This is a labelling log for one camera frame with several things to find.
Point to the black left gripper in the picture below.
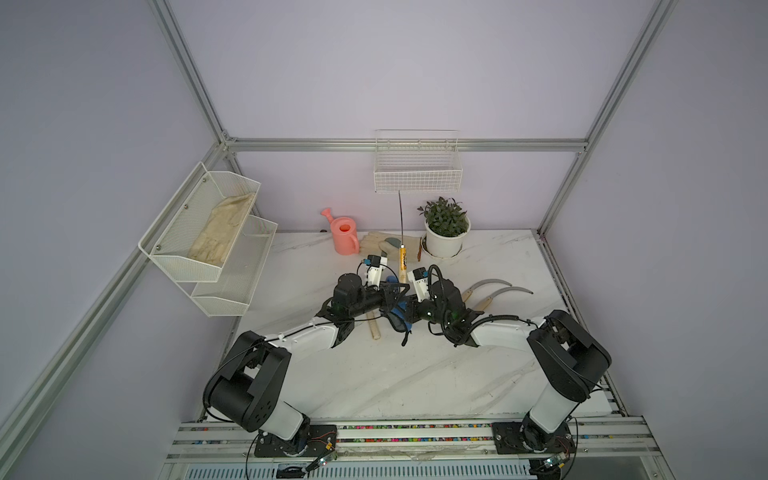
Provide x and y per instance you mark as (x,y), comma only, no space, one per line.
(387,296)

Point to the blue microfibre rag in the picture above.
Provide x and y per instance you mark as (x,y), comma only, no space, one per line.
(399,312)

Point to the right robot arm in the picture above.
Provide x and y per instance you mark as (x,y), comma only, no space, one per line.
(572,360)

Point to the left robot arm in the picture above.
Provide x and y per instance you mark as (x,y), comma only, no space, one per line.
(246,388)

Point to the pink watering can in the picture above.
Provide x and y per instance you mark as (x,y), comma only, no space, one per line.
(344,233)

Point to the potted green plant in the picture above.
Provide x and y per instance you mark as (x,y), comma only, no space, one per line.
(447,224)

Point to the lower white mesh shelf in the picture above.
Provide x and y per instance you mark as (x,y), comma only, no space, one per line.
(232,293)

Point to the white mesh shelf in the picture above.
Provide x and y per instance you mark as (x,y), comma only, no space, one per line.
(171,236)
(232,293)

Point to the beige glove in shelf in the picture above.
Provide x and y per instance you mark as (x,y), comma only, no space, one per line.
(214,243)

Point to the upper white mesh shelf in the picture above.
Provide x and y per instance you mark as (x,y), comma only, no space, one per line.
(171,236)

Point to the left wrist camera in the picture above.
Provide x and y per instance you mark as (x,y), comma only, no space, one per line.
(375,265)

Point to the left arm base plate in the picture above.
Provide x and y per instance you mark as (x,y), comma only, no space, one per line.
(310,441)

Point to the white wire wall basket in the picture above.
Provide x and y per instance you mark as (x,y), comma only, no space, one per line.
(412,160)

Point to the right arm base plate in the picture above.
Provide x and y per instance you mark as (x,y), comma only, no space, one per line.
(526,437)

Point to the aluminium front rail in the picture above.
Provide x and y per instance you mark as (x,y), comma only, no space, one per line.
(418,440)

